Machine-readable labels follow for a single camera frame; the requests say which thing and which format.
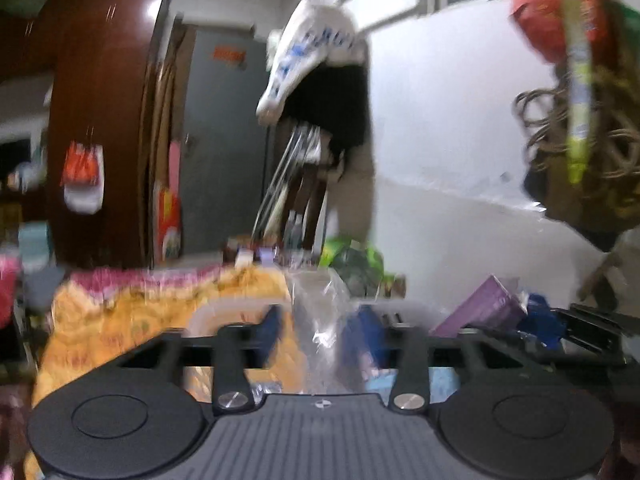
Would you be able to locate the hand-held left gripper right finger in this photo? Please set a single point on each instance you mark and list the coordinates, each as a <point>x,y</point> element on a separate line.
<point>367,334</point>

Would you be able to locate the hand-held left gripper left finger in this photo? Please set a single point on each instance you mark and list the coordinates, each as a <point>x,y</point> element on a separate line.
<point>271,329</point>

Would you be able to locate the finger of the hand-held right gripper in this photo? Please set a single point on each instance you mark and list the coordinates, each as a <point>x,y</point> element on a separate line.
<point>542,322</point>

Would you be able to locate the translucent white plastic basket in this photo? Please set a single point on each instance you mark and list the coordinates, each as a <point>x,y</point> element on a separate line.
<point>220,316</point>

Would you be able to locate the purple box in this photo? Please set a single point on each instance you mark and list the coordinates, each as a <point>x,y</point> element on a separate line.
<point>480,306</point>

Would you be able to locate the green shopping bag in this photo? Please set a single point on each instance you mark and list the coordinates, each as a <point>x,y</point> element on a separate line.
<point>355,260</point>

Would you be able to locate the olive brown bag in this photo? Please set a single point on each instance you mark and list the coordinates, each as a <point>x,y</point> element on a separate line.
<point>590,205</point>

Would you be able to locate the orange floral blanket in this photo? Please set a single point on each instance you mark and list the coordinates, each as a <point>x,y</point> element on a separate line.
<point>125,310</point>

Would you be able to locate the metal crutches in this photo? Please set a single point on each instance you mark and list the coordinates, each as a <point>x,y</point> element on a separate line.
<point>280,180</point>

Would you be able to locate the grey door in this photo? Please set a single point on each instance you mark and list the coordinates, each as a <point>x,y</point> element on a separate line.
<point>220,160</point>

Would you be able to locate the pink roll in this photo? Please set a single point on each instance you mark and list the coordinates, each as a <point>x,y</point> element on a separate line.
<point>174,167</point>

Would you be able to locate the red and white plastic bag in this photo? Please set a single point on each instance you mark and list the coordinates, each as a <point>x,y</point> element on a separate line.
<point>82,175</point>

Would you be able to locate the dark wooden wardrobe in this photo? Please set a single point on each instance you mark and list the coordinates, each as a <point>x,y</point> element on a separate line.
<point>110,110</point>

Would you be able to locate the red door sign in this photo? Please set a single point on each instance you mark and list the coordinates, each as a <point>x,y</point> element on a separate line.
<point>230,55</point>

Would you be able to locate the white and black hooded jacket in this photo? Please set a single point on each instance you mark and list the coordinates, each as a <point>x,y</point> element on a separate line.
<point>320,35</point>

